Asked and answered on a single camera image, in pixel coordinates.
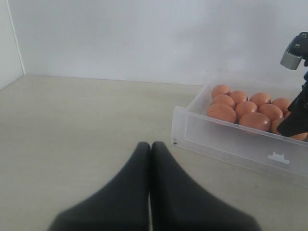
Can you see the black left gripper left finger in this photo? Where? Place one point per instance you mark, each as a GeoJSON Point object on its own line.
{"type": "Point", "coordinates": [121, 205]}

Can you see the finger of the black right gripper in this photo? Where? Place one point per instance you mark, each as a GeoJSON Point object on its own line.
{"type": "Point", "coordinates": [296, 123]}

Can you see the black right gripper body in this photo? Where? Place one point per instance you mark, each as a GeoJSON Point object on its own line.
{"type": "Point", "coordinates": [300, 103]}

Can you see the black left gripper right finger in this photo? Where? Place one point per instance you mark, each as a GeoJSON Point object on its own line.
{"type": "Point", "coordinates": [179, 203]}

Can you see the clear plastic drawer bin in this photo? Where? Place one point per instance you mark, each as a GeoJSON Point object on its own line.
{"type": "Point", "coordinates": [264, 152]}

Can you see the brown egg middle row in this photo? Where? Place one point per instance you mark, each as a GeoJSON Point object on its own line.
{"type": "Point", "coordinates": [244, 108]}

